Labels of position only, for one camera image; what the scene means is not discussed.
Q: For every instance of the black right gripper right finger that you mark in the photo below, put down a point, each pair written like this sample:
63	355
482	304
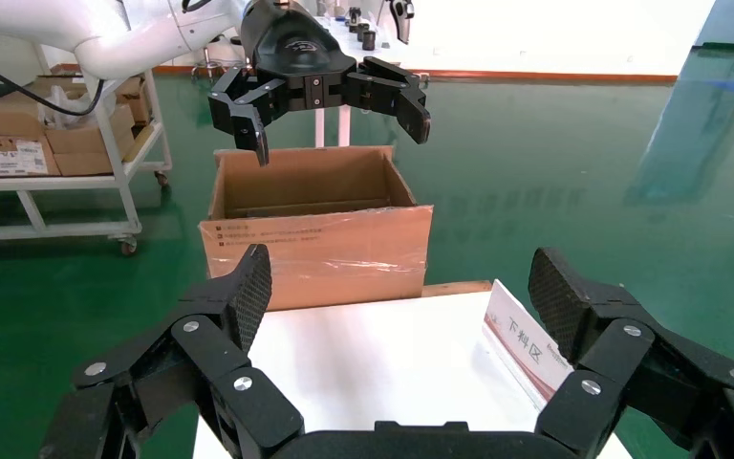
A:
664	380

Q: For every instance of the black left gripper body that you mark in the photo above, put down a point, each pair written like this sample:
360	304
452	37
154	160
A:
297	57

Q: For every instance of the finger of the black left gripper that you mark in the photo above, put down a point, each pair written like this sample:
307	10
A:
405	101
240	114

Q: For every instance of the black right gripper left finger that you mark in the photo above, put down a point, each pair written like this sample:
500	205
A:
152	393

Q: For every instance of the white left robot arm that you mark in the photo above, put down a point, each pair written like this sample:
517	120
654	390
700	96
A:
120	32

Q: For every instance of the brown cardboard carton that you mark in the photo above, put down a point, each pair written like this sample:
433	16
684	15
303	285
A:
76	140
85	165
134	101
9	120

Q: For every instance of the large open cardboard box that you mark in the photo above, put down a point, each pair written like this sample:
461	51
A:
316	253

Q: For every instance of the cardboard carton with shipping label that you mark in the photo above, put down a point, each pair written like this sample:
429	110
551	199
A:
15	158

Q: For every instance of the white metal pipe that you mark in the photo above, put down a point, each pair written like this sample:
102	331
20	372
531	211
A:
344	130
319	130

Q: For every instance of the white red acrylic sign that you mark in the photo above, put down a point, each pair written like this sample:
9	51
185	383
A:
531	348

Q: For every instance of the white metal shelf cart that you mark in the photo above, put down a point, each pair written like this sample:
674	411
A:
126	190

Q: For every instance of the clear plastic bag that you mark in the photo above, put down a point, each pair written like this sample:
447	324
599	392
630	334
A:
66	117

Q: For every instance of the wooden table board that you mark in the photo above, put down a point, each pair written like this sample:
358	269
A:
455	289

